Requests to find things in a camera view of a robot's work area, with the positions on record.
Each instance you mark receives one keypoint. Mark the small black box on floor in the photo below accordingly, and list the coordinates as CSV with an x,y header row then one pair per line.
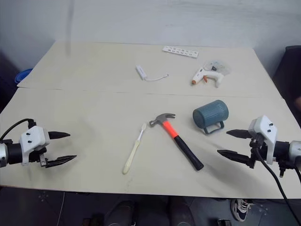
x,y
224,222

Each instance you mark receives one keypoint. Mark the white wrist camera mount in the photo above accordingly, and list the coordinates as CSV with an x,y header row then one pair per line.
x,y
33,139
265,128

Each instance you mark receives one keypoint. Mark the clear plastic bag with parts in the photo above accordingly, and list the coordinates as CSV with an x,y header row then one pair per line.
x,y
222,66

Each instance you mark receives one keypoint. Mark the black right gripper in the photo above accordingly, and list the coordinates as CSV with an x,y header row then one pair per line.
x,y
257,153

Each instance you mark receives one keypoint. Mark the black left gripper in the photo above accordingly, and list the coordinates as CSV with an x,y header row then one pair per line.
x,y
38,155

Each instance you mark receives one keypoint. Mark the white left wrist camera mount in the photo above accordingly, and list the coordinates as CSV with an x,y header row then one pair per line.
x,y
33,139

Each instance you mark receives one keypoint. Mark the black and white sneaker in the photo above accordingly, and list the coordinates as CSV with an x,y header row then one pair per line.
x,y
241,209

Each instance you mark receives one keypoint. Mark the white remote control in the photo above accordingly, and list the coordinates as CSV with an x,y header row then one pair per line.
x,y
179,51

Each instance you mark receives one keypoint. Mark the blue plastic basin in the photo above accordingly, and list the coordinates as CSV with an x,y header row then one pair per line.
x,y
21,76

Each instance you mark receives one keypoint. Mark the cream white toothbrush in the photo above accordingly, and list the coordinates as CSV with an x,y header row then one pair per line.
x,y
134,150

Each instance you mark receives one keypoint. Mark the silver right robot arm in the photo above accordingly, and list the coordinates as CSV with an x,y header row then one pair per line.
x,y
294,151

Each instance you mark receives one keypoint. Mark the white hot glue gun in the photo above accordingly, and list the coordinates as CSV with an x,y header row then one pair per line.
x,y
211,75

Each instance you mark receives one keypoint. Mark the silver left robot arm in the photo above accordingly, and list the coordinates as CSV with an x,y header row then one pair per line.
x,y
9,154

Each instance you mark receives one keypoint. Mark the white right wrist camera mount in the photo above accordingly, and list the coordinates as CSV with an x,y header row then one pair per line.
x,y
265,128

